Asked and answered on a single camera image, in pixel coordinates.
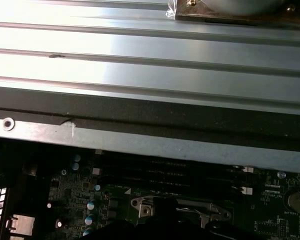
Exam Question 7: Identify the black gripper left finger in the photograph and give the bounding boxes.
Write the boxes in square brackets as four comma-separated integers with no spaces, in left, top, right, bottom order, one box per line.
[79,196,167,240]

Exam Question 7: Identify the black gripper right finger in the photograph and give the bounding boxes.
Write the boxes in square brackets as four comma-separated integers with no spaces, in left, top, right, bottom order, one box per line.
[166,196,262,240]

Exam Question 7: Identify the metal locking lever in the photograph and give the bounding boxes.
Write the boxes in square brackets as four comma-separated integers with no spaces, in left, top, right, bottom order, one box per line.
[176,206,204,215]

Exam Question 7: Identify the metal socket cover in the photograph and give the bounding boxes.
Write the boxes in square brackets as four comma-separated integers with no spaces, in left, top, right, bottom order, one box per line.
[174,198,216,227]

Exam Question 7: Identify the RAM slot white clips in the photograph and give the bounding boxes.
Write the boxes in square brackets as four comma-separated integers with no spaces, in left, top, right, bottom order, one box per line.
[91,167,255,197]
[94,149,255,176]

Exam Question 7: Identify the green motherboard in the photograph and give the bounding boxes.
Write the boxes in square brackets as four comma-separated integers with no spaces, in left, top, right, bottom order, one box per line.
[46,149,300,240]

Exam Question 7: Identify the round coin battery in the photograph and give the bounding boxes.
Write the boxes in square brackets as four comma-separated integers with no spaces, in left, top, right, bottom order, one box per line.
[286,189,300,214]

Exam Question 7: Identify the black PC case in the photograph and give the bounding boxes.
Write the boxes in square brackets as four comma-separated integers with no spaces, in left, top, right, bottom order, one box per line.
[0,86,300,240]

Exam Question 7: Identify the pale board connector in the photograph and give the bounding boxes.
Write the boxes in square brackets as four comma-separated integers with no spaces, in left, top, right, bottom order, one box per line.
[6,214,36,237]

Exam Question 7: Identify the clear plastic scrap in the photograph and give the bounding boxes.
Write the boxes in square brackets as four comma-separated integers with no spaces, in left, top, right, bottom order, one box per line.
[165,0,178,19]

